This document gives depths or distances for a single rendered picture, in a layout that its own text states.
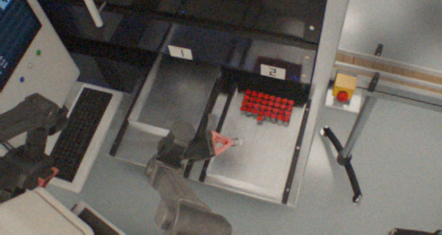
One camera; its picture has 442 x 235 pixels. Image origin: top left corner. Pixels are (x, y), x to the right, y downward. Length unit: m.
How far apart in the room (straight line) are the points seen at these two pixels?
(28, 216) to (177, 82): 0.85
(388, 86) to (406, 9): 1.69
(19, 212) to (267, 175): 0.80
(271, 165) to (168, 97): 0.47
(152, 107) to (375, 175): 1.38
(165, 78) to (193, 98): 0.15
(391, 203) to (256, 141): 1.16
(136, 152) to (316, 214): 1.15
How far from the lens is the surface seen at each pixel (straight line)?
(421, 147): 2.60
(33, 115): 1.06
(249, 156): 1.44
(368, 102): 1.76
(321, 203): 2.33
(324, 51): 1.29
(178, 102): 1.56
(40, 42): 1.60
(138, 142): 1.52
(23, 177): 1.14
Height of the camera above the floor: 2.20
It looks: 60 degrees down
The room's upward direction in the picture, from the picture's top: 8 degrees counter-clockwise
